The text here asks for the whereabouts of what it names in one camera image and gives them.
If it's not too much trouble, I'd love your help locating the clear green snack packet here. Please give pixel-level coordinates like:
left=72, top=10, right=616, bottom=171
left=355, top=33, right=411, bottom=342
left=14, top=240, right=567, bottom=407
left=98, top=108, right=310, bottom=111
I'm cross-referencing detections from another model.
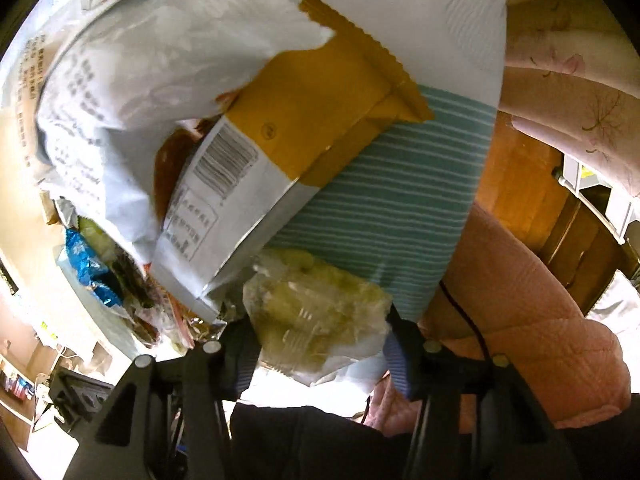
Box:
left=243, top=248, right=393, bottom=386

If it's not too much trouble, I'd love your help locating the orange white snack bag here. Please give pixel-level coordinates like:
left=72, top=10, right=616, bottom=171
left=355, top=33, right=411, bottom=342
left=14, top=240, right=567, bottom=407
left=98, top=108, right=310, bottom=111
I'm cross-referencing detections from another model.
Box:
left=151, top=0, right=433, bottom=321

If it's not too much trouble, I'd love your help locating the pink quilted blanket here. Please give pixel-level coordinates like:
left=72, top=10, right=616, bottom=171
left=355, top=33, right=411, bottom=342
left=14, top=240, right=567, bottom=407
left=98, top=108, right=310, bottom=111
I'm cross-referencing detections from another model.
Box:
left=366, top=201, right=633, bottom=434

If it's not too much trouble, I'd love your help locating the blue foil snack packet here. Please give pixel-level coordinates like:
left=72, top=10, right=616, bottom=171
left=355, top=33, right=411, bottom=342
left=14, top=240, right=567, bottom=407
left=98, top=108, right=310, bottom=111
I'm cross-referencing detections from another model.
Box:
left=65, top=228, right=124, bottom=308

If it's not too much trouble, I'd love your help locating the teal patterned table mat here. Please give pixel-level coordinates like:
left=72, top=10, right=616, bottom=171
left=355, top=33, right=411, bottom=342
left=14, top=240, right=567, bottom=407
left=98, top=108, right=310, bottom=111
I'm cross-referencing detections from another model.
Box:
left=1, top=0, right=506, bottom=321

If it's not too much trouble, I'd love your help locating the cream floral sofa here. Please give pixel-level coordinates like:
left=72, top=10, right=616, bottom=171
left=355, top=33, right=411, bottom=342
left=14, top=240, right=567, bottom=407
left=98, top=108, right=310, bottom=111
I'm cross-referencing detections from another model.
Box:
left=499, top=0, right=639, bottom=198

